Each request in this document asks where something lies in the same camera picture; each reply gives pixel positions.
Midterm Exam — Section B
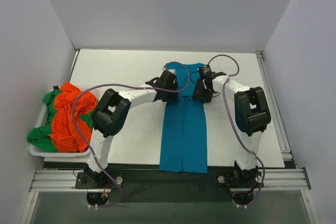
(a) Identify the orange t shirt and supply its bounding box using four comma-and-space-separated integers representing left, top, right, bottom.
49, 82, 98, 153

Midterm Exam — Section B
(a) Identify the green t shirt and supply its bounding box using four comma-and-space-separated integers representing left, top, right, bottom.
27, 89, 95, 153

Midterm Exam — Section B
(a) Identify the white plastic laundry basket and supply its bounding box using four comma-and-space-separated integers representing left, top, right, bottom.
29, 84, 102, 158

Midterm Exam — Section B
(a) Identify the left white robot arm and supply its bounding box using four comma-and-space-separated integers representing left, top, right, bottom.
84, 69, 178, 188

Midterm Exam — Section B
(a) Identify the teal blue t shirt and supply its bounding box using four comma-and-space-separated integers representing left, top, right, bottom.
159, 62, 208, 174

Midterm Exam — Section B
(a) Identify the aluminium frame rail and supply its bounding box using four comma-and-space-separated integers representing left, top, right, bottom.
29, 170, 88, 192

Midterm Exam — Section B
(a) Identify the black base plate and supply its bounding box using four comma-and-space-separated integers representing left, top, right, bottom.
75, 164, 258, 205

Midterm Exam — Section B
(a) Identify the right side aluminium rail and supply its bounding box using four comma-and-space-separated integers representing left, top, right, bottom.
255, 50, 311, 191

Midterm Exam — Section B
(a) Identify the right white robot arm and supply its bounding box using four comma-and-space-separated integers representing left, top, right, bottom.
192, 65, 271, 186

